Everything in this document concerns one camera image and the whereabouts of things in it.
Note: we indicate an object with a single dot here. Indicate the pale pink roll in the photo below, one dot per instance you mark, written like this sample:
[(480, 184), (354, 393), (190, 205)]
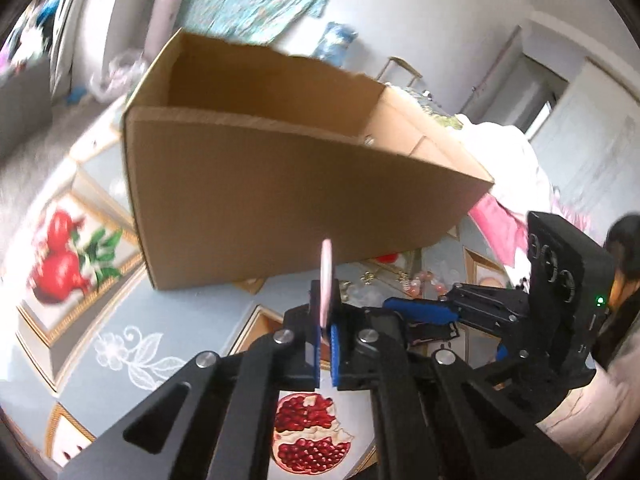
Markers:
[(165, 15)]

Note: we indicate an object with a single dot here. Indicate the blue and white bucket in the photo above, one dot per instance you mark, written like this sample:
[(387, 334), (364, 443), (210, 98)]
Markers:
[(336, 42)]

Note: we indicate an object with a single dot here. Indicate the pink blanket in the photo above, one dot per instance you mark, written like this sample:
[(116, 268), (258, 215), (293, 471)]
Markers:
[(500, 220)]

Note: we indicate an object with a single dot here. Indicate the small blue object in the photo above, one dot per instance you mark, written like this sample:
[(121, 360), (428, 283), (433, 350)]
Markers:
[(78, 95)]

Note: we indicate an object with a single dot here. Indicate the pile of clothes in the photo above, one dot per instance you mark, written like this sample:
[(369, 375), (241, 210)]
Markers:
[(30, 30)]

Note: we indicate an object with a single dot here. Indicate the white plastic bag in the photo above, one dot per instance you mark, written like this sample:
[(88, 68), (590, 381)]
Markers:
[(117, 77)]

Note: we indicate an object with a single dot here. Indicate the pink bangle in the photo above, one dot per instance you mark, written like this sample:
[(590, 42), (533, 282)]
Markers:
[(327, 280)]

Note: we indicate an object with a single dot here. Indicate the grey cabinet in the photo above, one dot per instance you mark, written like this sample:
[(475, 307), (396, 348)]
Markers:
[(22, 105)]

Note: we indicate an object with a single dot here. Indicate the white door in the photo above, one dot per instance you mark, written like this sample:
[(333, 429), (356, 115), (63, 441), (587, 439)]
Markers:
[(590, 125)]

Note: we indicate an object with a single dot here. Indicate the dark garment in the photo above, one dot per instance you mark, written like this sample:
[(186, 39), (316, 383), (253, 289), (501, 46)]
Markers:
[(622, 280)]

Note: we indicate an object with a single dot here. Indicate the brown cardboard box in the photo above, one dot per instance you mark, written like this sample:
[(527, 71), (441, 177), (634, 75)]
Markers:
[(280, 200)]

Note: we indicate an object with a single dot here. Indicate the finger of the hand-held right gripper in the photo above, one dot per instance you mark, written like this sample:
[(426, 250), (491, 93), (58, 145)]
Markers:
[(420, 311), (430, 332)]

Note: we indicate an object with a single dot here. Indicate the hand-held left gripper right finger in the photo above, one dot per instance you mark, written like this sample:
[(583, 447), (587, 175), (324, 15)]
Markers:
[(336, 360)]

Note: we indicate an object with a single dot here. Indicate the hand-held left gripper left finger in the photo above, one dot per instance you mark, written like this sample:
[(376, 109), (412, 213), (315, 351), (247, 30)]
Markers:
[(315, 355)]

